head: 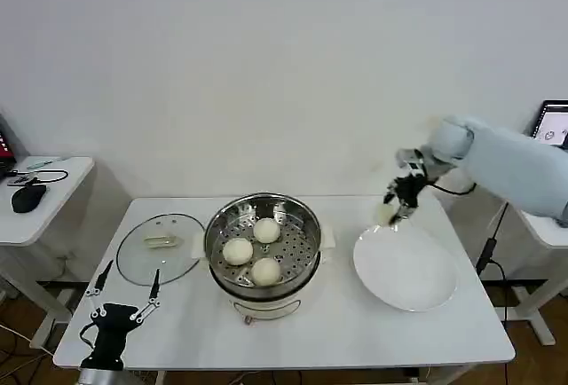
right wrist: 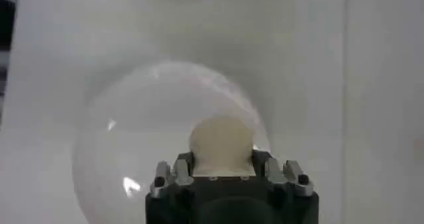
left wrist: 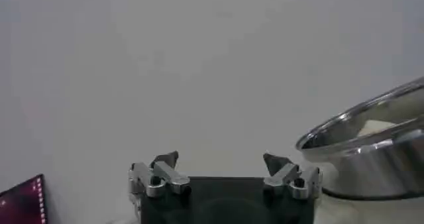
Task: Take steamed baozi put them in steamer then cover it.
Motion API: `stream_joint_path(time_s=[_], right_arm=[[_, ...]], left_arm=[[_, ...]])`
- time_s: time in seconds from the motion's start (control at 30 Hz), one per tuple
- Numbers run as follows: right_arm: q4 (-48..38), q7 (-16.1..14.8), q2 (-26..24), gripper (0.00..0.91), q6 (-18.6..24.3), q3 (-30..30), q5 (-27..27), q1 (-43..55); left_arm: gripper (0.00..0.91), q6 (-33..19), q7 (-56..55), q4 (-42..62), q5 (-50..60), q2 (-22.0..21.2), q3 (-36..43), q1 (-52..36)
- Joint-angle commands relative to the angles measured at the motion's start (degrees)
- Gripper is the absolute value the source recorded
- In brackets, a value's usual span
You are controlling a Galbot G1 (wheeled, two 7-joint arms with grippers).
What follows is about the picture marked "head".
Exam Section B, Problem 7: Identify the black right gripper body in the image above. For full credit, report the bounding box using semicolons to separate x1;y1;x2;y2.
397;174;428;207

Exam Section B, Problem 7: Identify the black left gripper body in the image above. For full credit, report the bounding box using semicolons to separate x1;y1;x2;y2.
79;302;139;371

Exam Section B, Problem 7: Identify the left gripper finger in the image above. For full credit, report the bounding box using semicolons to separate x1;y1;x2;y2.
130;268;161;325
85;260;114;318

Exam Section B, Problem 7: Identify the white steamed bun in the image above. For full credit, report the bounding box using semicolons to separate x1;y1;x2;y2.
252;218;282;244
222;238;255;267
250;256;282;287
375;202;398;226

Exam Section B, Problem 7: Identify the round glass pot lid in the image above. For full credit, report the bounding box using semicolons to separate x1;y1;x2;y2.
116;212;208;287

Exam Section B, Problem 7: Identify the large white plate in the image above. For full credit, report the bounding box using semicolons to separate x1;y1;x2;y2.
352;224;459;313

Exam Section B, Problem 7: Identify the white side table with mouse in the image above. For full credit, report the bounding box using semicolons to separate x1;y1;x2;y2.
0;156;96;350

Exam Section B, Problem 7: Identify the perforated steel steamer basket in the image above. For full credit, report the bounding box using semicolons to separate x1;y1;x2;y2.
203;192;322;291

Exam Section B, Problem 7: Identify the black computer mouse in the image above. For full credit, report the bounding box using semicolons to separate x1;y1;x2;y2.
11;184;48;214

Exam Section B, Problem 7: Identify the white electric cooker base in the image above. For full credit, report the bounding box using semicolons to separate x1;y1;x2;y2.
190;220;336;326

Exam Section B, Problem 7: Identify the white side table with laptop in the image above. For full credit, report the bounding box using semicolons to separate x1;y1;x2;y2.
505;200;568;347

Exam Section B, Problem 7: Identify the open laptop with white windows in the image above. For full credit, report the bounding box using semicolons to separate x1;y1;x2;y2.
530;99;568;150

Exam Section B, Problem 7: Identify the white work table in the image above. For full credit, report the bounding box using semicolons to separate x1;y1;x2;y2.
52;195;517;385

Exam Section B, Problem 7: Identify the laptop with red screen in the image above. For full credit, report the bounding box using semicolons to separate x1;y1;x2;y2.
0;114;18;171

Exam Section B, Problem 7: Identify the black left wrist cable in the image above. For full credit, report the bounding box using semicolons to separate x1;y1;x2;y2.
78;321;98;353

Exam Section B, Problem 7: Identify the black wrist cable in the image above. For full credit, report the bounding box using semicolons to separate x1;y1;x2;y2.
78;321;98;353
424;179;478;196

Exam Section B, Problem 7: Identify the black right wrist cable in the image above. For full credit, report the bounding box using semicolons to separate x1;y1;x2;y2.
424;179;478;196

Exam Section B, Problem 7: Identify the black hanging cable with adapter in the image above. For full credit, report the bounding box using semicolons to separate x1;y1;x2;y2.
475;200;510;323

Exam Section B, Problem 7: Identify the black looped desk cable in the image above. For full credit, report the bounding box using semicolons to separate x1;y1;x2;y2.
7;169;70;186

